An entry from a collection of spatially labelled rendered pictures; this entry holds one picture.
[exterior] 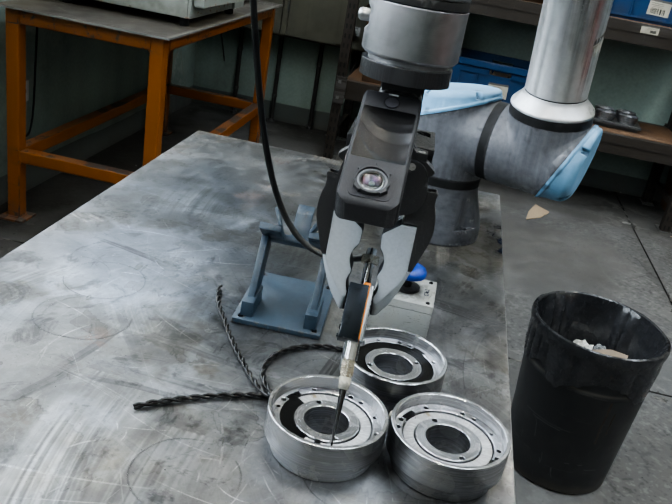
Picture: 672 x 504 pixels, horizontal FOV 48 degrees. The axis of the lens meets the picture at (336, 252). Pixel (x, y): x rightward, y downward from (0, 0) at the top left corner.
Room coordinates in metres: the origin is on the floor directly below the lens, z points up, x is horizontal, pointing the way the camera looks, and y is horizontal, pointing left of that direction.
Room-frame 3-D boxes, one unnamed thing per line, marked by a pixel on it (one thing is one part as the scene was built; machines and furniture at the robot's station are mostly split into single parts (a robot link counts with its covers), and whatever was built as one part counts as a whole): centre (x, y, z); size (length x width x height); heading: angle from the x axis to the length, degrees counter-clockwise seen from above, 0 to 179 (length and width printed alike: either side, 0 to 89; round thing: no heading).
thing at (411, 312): (0.80, -0.09, 0.82); 0.08 x 0.07 x 0.05; 174
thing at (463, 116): (1.13, -0.15, 0.97); 0.13 x 0.12 x 0.14; 64
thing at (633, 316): (1.68, -0.67, 0.21); 0.34 x 0.34 x 0.43
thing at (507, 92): (4.21, -0.71, 0.56); 0.52 x 0.38 x 0.22; 81
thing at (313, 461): (0.54, -0.02, 0.82); 0.10 x 0.10 x 0.04
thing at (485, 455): (0.55, -0.13, 0.82); 0.08 x 0.08 x 0.02
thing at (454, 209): (1.14, -0.14, 0.85); 0.15 x 0.15 x 0.10
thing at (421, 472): (0.55, -0.13, 0.82); 0.10 x 0.10 x 0.04
